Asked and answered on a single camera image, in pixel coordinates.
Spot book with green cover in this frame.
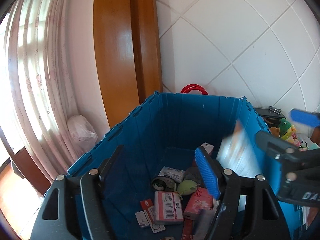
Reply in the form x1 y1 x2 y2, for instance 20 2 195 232
216 120 261 178

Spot yellow duck green hat plush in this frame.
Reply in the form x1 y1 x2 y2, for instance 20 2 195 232
278 118 296 137

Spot brown teddy bear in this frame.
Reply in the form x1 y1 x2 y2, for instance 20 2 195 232
270 127 280 138

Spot black box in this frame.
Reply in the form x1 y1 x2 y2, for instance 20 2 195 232
254 107 286 120

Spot metal clip on box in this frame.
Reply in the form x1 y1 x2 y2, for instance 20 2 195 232
268 106 282 114

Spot pink tissue pack in crate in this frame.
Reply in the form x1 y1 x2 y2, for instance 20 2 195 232
183 187 213 220

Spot green round plush in crate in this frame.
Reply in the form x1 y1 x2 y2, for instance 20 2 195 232
177 180 198 196

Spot grey plush in crate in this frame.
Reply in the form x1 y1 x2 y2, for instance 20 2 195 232
183 167 204 186

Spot white plastic bag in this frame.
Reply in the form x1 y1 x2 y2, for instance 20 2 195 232
67 115 98 154

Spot pink carton in crate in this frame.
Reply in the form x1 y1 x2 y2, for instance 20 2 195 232
201 142 214 155

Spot red white medicine box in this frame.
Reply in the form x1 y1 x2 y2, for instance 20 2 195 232
154 191 184 225

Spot blue plastic storage crate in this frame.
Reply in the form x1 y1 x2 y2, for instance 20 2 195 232
43 90 304 240

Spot black tape roll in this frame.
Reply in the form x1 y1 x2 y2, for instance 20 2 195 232
151 176 176 192

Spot sheer pink curtain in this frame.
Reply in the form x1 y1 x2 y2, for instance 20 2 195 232
3 0 82 181

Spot red plastic basket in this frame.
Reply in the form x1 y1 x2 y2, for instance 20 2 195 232
180 83 208 95

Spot wooden door frame left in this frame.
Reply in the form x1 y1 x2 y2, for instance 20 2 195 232
93 0 163 127

